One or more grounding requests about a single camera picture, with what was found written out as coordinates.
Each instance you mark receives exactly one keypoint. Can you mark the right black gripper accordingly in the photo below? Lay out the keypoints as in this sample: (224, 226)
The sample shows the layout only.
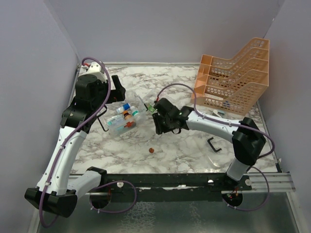
(160, 127)

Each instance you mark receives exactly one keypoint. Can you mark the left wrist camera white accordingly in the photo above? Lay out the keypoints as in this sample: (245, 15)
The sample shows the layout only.
(94, 69)

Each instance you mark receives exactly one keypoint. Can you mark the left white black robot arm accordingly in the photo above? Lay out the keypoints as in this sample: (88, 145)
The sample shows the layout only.
(54, 193)

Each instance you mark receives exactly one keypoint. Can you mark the white blue gauze packet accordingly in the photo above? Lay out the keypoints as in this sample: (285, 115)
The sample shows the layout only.
(115, 120)

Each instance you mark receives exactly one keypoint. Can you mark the green small packet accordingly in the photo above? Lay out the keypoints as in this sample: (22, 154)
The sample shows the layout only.
(151, 108)

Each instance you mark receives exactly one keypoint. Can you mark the white green-label medicine bottle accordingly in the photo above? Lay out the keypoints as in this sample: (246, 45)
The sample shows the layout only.
(135, 111)

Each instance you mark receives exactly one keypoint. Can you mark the clear plastic box lid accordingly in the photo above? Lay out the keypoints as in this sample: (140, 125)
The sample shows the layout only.
(217, 151)

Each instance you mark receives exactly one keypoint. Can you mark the clear plastic medicine box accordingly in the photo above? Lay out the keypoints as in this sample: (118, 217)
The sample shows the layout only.
(133, 99)

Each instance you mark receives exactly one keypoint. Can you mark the white blue small bottle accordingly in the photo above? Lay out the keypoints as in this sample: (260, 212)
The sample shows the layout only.
(123, 108)

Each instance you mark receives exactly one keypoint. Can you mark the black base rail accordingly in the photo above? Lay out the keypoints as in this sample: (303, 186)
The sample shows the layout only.
(168, 187)

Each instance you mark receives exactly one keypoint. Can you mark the white blue clip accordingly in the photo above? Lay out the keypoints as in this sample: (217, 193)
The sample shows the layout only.
(218, 113)

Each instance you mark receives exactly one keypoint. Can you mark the orange plastic file organizer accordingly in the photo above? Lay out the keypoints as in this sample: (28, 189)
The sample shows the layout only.
(234, 85)

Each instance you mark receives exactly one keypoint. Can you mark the brown orange-cap medicine bottle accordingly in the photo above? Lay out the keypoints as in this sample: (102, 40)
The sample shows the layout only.
(126, 115)

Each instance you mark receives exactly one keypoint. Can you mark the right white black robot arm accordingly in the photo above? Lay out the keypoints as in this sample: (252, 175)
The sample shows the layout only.
(244, 135)

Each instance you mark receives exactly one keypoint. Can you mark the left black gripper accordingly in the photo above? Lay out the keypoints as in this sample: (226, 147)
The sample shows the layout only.
(117, 94)

